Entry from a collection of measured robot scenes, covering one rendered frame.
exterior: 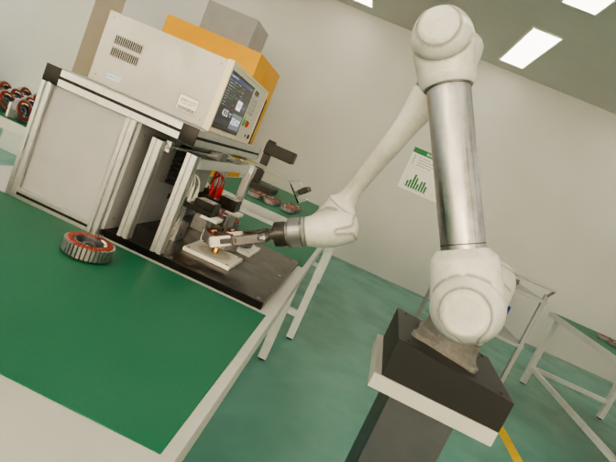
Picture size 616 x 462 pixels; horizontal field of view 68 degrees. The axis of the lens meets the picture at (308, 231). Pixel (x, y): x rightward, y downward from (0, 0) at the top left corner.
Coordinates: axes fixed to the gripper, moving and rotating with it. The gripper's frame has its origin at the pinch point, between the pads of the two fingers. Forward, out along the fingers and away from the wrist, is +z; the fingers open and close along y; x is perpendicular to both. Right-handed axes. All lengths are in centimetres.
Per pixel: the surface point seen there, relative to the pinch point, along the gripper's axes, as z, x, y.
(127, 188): 19.3, 17.7, -16.0
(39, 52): 262, 173, 297
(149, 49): 11, 56, -8
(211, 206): 1.0, 10.2, -3.1
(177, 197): 3.8, 13.7, -20.3
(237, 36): 79, 186, 372
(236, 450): 15, -87, 32
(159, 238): 10.3, 3.4, -19.6
